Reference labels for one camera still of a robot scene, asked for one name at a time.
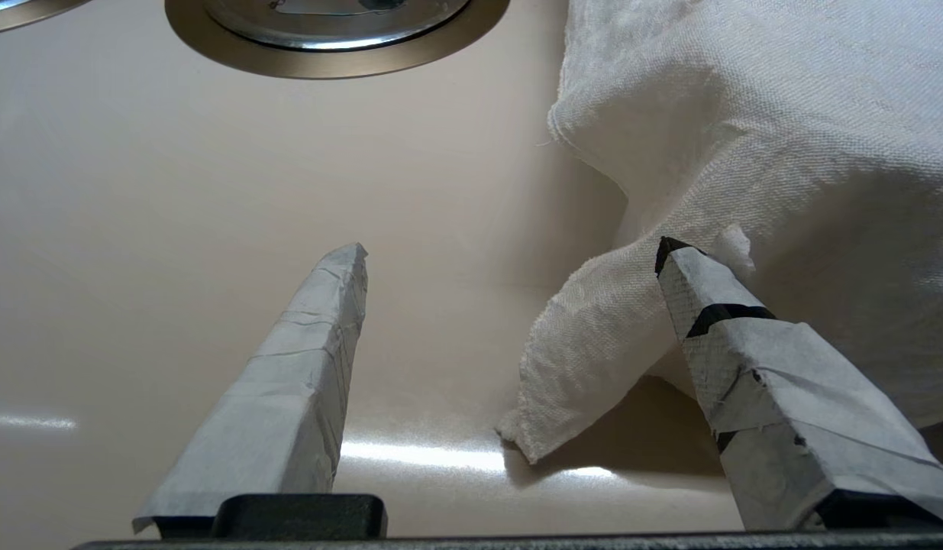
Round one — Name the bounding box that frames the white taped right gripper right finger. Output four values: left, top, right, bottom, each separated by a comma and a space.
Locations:
654, 237, 943, 532

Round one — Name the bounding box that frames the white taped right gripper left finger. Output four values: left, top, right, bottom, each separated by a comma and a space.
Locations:
133, 243, 369, 533

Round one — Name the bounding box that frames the steel lid, flat-ladle pot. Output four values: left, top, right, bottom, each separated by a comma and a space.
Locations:
204, 0, 472, 53

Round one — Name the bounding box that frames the white cloth cover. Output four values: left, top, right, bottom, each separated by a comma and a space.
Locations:
496, 0, 943, 465

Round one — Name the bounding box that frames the steel counter ring, flat ladle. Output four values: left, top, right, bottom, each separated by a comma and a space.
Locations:
164, 0, 512, 80

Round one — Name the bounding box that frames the steel counter ring, hook ladle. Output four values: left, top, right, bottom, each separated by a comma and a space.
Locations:
0, 0, 95, 37

